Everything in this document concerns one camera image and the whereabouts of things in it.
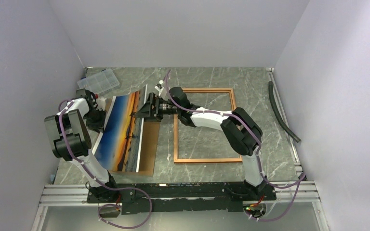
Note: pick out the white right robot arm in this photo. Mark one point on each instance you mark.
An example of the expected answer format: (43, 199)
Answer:
(242, 133)

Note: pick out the sunset landscape photo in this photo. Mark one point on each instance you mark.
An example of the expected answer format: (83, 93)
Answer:
(118, 147)

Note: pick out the aluminium rail frame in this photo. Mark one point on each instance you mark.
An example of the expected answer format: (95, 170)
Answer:
(288, 194)

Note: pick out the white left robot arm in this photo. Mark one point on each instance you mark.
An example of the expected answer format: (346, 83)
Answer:
(70, 140)

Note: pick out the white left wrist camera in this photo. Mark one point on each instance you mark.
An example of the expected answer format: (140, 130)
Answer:
(100, 102)

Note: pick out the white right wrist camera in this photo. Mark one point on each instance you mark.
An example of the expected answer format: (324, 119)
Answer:
(160, 88)

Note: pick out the clear plastic compartment box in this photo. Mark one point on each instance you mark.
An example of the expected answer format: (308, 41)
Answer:
(100, 83)

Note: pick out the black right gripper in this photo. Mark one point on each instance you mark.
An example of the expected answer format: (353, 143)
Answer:
(149, 113)

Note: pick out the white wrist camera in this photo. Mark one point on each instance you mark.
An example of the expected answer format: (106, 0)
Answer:
(100, 102)
(160, 88)

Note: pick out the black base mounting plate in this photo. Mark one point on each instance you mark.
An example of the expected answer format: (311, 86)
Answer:
(178, 197)

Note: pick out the brown cardboard backing board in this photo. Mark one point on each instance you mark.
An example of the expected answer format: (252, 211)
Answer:
(149, 149)

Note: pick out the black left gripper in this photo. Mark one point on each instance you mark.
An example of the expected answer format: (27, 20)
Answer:
(99, 126)

